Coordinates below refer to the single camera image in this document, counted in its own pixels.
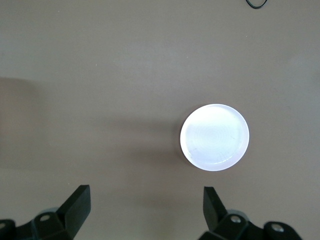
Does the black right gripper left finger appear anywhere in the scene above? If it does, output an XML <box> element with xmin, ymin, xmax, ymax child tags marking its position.
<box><xmin>31</xmin><ymin>184</ymin><xmax>91</xmax><ymax>240</ymax></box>

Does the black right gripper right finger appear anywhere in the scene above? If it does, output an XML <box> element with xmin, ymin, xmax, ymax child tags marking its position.
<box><xmin>199</xmin><ymin>186</ymin><xmax>266</xmax><ymax>240</ymax></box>

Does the pale pink round plate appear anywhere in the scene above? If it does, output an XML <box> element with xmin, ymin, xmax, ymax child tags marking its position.
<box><xmin>179</xmin><ymin>103</ymin><xmax>250</xmax><ymax>172</ymax></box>

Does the thin black looped cable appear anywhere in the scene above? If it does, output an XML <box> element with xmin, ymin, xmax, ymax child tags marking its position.
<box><xmin>244</xmin><ymin>0</ymin><xmax>269</xmax><ymax>10</ymax></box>

